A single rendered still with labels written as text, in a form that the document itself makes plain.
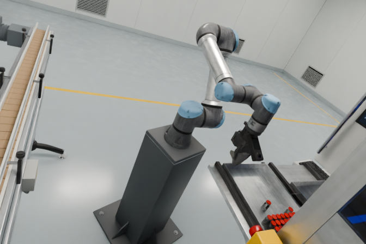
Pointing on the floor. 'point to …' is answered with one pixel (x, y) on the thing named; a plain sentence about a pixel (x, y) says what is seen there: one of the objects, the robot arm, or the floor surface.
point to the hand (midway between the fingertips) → (235, 165)
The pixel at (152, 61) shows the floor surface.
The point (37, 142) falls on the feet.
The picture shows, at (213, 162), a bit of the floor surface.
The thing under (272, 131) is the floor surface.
